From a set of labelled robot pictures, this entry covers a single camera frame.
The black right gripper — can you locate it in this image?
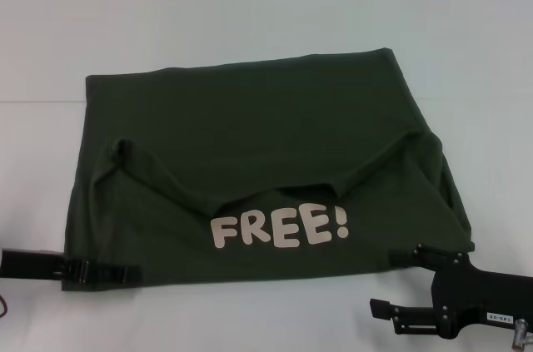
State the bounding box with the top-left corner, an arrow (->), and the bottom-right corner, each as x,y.
369,245 -> 533,339

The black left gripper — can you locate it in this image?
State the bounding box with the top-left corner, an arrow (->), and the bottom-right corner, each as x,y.
0,247 -> 142,287

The dark green t-shirt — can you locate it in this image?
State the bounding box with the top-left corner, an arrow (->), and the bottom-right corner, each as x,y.
60,47 -> 476,293

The silver right cable plug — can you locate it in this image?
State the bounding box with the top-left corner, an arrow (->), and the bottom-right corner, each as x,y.
511,318 -> 528,347

